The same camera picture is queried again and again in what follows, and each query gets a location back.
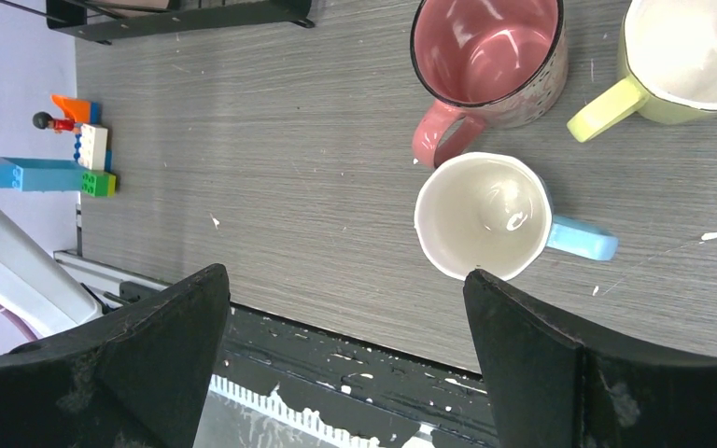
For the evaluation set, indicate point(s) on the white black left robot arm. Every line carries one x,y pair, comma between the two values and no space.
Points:
36,289

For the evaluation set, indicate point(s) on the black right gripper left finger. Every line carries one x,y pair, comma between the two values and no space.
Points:
137,377

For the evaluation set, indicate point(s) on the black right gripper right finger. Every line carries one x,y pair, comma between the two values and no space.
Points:
555,379

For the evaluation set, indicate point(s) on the light blue cup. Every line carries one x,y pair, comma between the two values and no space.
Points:
492,212

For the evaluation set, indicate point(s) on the black wire dish rack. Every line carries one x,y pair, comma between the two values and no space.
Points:
103,22

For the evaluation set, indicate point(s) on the colourful toy block pile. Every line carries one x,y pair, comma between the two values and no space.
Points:
87,171

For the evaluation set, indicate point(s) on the large pink mug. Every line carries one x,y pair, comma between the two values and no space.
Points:
487,64

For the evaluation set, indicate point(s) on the light green mug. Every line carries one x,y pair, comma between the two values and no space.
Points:
667,68

